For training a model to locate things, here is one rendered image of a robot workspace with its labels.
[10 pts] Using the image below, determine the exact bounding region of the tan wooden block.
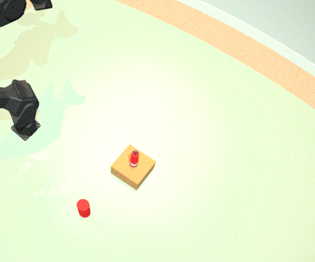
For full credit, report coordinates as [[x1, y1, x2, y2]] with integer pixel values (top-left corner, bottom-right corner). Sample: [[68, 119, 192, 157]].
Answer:
[[111, 145, 156, 190]]

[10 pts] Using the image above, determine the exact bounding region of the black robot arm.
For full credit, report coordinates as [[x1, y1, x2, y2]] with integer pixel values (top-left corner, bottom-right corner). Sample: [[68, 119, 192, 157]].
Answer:
[[0, 0, 53, 141]]

